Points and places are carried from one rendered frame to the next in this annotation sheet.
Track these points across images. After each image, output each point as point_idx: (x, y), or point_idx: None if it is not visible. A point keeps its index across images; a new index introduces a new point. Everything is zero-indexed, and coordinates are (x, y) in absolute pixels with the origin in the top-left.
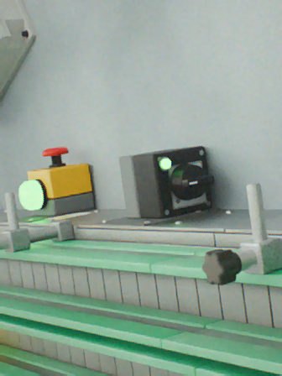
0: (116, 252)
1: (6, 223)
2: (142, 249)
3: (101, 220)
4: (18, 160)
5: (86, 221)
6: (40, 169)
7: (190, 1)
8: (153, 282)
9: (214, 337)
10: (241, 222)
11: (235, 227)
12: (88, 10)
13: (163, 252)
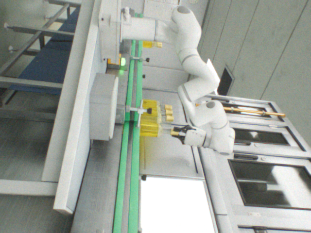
0: (136, 50)
1: (128, 69)
2: (134, 48)
3: (124, 54)
4: (103, 67)
5: (125, 56)
6: (119, 56)
7: None
8: (130, 55)
9: None
10: (126, 40)
11: (129, 39)
12: None
13: (135, 46)
